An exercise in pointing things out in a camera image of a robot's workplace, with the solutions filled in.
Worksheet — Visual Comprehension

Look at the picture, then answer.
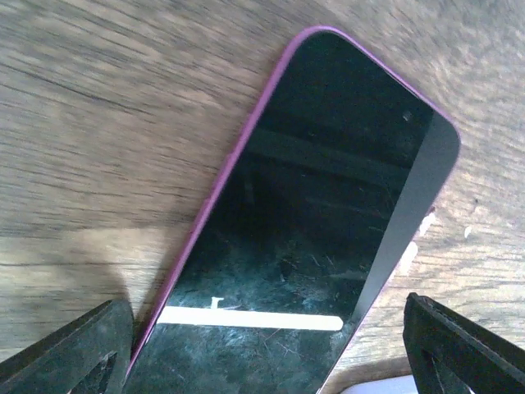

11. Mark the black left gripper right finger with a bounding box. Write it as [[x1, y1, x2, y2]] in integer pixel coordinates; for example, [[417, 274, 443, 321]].
[[404, 292, 524, 393]]

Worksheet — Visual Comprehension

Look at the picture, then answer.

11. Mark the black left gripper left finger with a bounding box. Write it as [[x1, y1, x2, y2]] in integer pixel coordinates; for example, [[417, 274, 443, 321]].
[[1, 300, 134, 393]]

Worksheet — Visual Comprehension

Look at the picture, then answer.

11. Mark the lavender phone case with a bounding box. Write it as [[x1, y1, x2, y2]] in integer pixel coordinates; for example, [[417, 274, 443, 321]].
[[340, 375, 418, 394]]

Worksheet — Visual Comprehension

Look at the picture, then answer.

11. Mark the dark red smartphone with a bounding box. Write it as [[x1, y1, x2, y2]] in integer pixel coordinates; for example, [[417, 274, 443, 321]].
[[124, 26, 460, 393]]

